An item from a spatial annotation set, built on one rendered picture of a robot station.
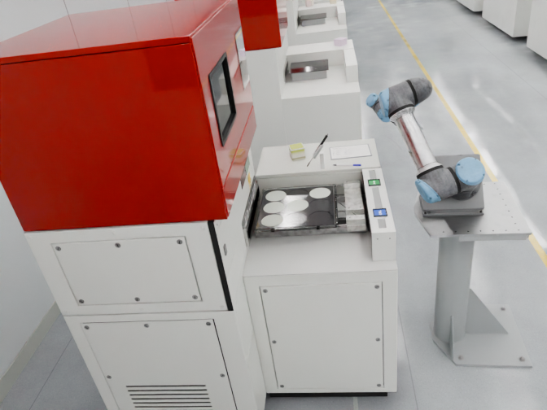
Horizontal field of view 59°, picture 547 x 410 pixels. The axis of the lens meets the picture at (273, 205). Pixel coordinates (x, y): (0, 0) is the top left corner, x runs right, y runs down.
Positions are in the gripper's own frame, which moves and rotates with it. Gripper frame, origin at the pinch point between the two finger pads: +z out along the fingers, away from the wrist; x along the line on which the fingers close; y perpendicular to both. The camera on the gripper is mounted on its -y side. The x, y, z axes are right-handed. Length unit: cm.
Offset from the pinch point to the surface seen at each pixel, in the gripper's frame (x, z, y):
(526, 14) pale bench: -419, 359, -164
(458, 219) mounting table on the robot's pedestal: 75, -7, 19
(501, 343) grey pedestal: 88, 63, 65
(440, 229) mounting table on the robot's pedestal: 79, -16, 25
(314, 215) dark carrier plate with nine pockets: 57, -59, 51
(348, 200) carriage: 49, -42, 41
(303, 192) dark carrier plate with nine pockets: 35, -57, 52
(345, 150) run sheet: 13.5, -37.4, 29.7
